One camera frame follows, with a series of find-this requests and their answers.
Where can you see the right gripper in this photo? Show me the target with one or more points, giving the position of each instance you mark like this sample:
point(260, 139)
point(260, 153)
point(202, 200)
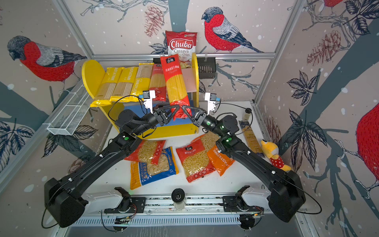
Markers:
point(198, 119)

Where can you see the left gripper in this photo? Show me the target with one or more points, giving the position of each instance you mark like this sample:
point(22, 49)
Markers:
point(161, 115)

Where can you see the red spaghetti pack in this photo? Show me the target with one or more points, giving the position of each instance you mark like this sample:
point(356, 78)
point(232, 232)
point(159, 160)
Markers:
point(158, 83)
point(175, 85)

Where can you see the red macaroni bag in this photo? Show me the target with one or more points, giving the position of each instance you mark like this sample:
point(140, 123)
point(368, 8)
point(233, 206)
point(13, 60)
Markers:
point(195, 161)

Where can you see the yellow spaghetti pack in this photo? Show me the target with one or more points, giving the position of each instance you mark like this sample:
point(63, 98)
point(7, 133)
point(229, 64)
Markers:
point(107, 87)
point(124, 85)
point(143, 79)

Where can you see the dark spaghetti pack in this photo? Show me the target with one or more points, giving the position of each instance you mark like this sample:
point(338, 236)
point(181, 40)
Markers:
point(250, 138)

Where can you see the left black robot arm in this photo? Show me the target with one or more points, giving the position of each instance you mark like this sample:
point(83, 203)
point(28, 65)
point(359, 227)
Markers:
point(63, 197)

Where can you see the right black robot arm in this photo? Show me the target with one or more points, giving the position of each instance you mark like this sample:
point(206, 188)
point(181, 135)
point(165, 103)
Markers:
point(286, 193)

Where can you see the orange pastatime pasta bag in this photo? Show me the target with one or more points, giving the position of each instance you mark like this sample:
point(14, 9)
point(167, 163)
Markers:
point(218, 160)

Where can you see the blue shell pasta bag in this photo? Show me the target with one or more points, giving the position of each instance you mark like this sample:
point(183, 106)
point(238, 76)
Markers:
point(143, 173)

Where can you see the red noodle bag left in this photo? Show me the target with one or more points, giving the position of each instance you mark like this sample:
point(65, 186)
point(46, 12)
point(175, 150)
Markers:
point(149, 151)

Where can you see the small spice bottle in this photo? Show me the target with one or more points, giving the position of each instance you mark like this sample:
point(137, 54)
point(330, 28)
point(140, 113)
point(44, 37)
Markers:
point(247, 114)

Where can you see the Chuba cassava chips bag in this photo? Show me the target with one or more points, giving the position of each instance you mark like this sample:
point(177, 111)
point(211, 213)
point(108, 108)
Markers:
point(183, 44)

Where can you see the yellow plush toy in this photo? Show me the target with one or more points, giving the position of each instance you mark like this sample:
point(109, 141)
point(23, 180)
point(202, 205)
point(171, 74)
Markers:
point(271, 151)

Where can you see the yellow shelf unit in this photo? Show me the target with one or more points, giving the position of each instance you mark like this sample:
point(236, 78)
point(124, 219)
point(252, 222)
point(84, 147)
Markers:
point(93, 73)

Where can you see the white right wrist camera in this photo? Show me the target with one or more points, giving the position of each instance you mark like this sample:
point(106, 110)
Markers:
point(211, 99)

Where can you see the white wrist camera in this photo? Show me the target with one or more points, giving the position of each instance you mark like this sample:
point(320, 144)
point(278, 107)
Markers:
point(211, 99)
point(148, 97)

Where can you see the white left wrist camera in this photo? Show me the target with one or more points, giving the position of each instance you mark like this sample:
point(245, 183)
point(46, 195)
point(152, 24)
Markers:
point(148, 97)

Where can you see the black wall basket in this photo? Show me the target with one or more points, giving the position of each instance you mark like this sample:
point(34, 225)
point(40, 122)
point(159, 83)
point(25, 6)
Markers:
point(207, 67)

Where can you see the black round camera knob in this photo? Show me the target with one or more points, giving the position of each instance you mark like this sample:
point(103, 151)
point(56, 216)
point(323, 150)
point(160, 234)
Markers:
point(178, 195)

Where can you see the white wire mesh basket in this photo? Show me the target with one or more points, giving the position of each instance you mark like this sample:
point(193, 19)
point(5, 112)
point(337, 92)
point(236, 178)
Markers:
point(75, 106)

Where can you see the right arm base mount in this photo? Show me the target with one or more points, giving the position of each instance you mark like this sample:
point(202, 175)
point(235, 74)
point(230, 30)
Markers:
point(236, 203)

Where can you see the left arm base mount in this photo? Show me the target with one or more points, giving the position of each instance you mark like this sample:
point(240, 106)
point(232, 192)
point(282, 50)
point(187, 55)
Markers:
point(128, 204)

